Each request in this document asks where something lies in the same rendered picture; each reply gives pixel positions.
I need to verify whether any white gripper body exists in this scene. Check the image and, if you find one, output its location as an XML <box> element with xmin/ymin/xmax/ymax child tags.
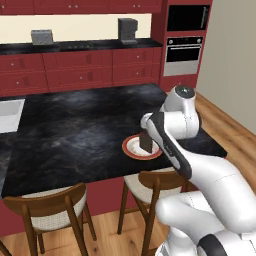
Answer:
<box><xmin>140</xmin><ymin>112</ymin><xmax>155</xmax><ymax>135</ymax></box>

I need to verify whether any white plate with red rim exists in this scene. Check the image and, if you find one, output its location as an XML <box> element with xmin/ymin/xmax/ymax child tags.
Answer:
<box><xmin>121</xmin><ymin>133</ymin><xmax>164</xmax><ymax>161</ymax></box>

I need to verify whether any red island counter base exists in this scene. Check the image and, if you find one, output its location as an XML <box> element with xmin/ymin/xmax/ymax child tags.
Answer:
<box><xmin>0</xmin><ymin>175</ymin><xmax>145</xmax><ymax>238</ymax></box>

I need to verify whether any grey toaster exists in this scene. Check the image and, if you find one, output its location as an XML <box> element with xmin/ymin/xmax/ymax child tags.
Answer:
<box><xmin>30</xmin><ymin>29</ymin><xmax>55</xmax><ymax>46</ymax></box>

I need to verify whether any wooden stool with cream seat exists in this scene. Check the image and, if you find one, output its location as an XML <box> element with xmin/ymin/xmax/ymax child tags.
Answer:
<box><xmin>2</xmin><ymin>182</ymin><xmax>98</xmax><ymax>256</ymax></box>
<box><xmin>116</xmin><ymin>167</ymin><xmax>198</xmax><ymax>256</ymax></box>

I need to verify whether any red tall oven cabinet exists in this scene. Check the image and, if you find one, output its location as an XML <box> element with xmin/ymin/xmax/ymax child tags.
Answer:
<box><xmin>158</xmin><ymin>0</ymin><xmax>215</xmax><ymax>93</ymax></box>

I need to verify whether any silver oven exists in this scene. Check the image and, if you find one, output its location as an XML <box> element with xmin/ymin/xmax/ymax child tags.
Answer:
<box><xmin>162</xmin><ymin>35</ymin><xmax>205</xmax><ymax>78</ymax></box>

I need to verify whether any red lower cupboard run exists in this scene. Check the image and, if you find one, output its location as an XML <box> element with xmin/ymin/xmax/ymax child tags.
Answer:
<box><xmin>0</xmin><ymin>46</ymin><xmax>164</xmax><ymax>98</ymax></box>

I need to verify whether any red cupboard run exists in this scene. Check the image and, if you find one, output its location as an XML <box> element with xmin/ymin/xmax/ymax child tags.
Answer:
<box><xmin>0</xmin><ymin>46</ymin><xmax>164</xmax><ymax>98</ymax></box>
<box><xmin>0</xmin><ymin>0</ymin><xmax>164</xmax><ymax>16</ymax></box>

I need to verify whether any grey coffee machine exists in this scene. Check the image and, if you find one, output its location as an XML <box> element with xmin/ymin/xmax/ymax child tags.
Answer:
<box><xmin>117</xmin><ymin>17</ymin><xmax>139</xmax><ymax>46</ymax></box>

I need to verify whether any black hob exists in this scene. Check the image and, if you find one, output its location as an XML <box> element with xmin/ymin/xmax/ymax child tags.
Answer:
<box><xmin>60</xmin><ymin>41</ymin><xmax>97</xmax><ymax>52</ymax></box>

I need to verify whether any black microwave oven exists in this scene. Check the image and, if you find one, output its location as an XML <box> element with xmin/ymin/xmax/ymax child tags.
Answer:
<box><xmin>166</xmin><ymin>4</ymin><xmax>211</xmax><ymax>33</ymax></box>

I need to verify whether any red upper cupboard run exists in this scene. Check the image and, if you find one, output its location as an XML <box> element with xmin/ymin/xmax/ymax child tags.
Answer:
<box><xmin>0</xmin><ymin>0</ymin><xmax>164</xmax><ymax>16</ymax></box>

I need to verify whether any white sink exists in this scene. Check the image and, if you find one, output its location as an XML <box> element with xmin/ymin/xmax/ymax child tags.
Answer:
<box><xmin>0</xmin><ymin>98</ymin><xmax>26</xmax><ymax>134</ymax></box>

